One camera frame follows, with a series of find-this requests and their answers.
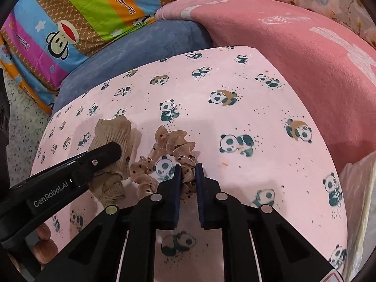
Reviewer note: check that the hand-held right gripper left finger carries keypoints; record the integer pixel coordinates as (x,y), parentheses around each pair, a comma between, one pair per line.
(177,182)

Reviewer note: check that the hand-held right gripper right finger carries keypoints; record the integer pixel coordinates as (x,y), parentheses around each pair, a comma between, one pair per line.
(199,182)

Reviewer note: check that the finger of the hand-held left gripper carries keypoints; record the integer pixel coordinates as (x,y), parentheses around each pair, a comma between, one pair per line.
(102,158)

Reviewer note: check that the beige stocking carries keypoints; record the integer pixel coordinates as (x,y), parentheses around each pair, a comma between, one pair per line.
(114,132)

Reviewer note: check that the beige polka dot scrunchie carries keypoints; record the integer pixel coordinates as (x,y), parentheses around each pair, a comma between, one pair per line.
(173,141)

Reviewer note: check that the white plastic bag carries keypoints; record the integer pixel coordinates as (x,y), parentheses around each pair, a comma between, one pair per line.
(361,196)

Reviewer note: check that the person's left hand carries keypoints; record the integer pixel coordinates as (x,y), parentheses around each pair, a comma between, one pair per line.
(44,241)

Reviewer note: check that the pink panda print cloth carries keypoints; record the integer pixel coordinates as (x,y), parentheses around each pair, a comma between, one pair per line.
(249,108)

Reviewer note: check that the blue velvet cushion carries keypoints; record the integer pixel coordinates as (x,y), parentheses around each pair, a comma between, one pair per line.
(132,53)

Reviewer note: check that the colourful monkey print pillow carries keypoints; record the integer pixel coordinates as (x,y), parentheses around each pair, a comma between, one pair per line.
(73,20)

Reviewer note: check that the pink fleece blanket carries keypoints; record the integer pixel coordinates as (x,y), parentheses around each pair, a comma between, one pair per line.
(293,64)

